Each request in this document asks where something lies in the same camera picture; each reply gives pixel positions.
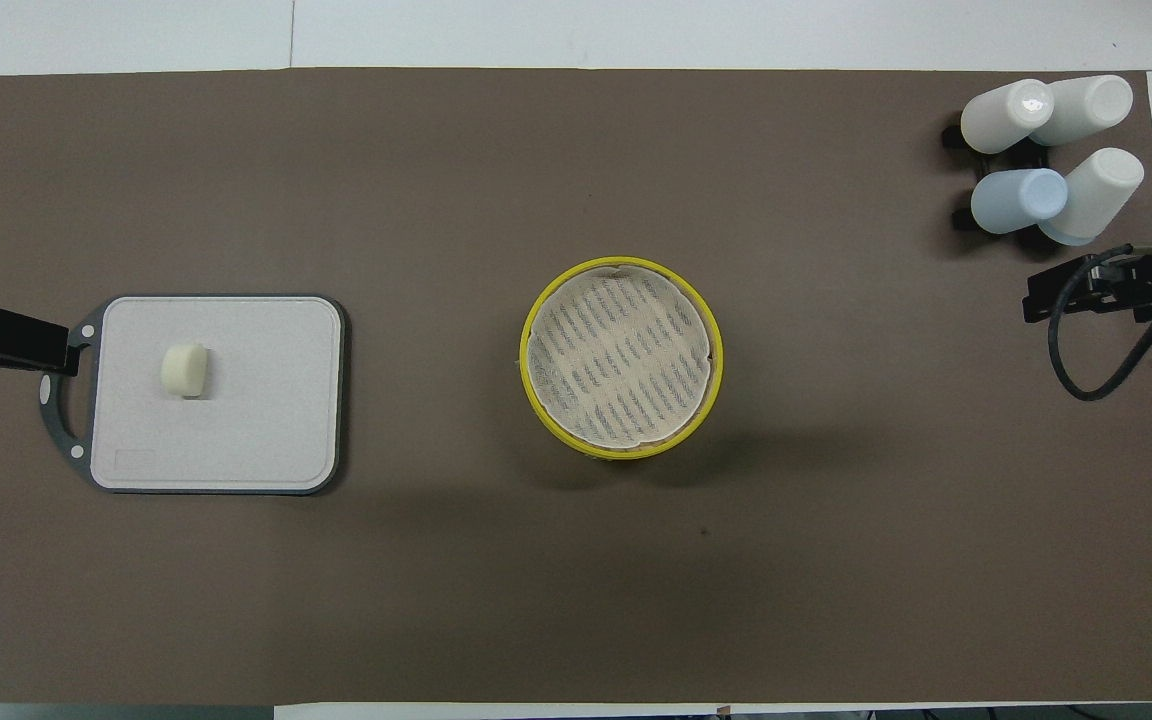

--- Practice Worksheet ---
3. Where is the yellow bamboo steamer basket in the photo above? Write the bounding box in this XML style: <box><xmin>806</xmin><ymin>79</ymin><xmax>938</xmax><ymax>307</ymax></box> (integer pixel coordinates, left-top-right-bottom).
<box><xmin>532</xmin><ymin>400</ymin><xmax>715</xmax><ymax>463</ymax></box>

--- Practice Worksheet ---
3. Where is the black cup rack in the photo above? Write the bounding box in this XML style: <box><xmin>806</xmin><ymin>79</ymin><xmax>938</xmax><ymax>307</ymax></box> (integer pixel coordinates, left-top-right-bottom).
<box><xmin>941</xmin><ymin>115</ymin><xmax>1052</xmax><ymax>236</ymax></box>

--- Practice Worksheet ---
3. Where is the brown table mat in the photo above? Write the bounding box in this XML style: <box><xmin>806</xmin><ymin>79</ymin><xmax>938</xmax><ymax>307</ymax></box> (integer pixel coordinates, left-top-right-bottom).
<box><xmin>0</xmin><ymin>67</ymin><xmax>1152</xmax><ymax>706</ymax></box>

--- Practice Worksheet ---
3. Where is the white plastic cup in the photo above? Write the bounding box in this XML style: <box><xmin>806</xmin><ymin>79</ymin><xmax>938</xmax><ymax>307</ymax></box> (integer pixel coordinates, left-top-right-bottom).
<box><xmin>960</xmin><ymin>79</ymin><xmax>1055</xmax><ymax>155</ymax></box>
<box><xmin>1031</xmin><ymin>75</ymin><xmax>1134</xmax><ymax>147</ymax></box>
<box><xmin>1039</xmin><ymin>148</ymin><xmax>1145</xmax><ymax>247</ymax></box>

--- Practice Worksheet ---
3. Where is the yellow woven steamer lid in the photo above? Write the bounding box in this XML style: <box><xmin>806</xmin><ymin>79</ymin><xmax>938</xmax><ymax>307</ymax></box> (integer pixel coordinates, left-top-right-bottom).
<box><xmin>519</xmin><ymin>256</ymin><xmax>724</xmax><ymax>457</ymax></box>

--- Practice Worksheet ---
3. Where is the light blue plastic cup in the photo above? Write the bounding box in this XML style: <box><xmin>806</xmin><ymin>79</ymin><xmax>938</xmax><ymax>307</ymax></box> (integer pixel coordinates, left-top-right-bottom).
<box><xmin>970</xmin><ymin>168</ymin><xmax>1069</xmax><ymax>235</ymax></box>

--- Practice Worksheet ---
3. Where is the white cutting board grey handle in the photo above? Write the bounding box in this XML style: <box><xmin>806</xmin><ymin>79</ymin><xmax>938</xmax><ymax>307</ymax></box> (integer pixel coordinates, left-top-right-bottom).
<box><xmin>38</xmin><ymin>294</ymin><xmax>348</xmax><ymax>497</ymax></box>

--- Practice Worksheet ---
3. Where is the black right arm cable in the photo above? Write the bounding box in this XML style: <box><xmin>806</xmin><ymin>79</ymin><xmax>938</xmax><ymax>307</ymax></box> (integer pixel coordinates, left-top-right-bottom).
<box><xmin>1048</xmin><ymin>245</ymin><xmax>1152</xmax><ymax>402</ymax></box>

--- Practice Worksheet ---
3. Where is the white steamed bun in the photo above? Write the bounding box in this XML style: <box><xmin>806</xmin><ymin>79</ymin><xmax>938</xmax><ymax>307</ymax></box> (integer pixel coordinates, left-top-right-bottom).
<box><xmin>159</xmin><ymin>342</ymin><xmax>211</xmax><ymax>398</ymax></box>

